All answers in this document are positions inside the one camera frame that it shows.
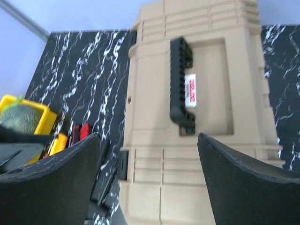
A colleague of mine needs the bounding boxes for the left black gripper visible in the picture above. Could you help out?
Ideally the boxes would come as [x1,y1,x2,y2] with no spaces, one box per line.
[0,126,53,174]

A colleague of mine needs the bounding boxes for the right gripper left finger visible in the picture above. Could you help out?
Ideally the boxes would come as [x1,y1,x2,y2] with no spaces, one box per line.
[0,133,101,225]

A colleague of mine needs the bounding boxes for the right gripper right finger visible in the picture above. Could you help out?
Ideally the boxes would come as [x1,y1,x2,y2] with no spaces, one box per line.
[197,133,300,225]

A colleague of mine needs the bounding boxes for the tan plastic tool box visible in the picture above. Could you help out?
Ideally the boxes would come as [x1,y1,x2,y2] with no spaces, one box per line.
[119,0,284,225]

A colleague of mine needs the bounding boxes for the green melon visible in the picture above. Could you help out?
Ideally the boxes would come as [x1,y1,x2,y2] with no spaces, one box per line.
[0,104,42,134]

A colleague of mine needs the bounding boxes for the yellow plastic bin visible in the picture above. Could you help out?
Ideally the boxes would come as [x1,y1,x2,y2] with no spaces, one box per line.
[0,95,57,135]

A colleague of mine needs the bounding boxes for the yellow utility knife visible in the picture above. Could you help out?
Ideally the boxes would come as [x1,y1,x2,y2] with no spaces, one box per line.
[45,133,68,157]

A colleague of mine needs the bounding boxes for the black marble pattern mat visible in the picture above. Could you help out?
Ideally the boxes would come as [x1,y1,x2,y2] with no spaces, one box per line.
[24,24,300,225]

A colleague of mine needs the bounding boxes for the red handled pliers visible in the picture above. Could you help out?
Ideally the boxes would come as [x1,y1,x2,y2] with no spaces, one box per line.
[69,123,92,147]

